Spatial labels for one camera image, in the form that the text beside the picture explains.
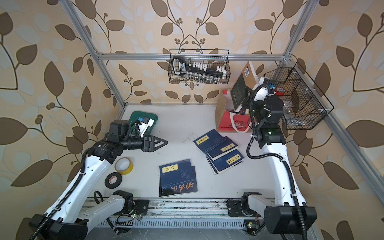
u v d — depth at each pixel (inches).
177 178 32.6
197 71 33.1
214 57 35.8
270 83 20.4
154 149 23.5
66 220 14.9
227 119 36.2
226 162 34.1
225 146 36.6
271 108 18.3
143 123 24.6
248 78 26.4
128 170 33.5
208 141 38.6
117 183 32.4
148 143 23.5
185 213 29.0
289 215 14.1
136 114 43.5
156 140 23.1
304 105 28.5
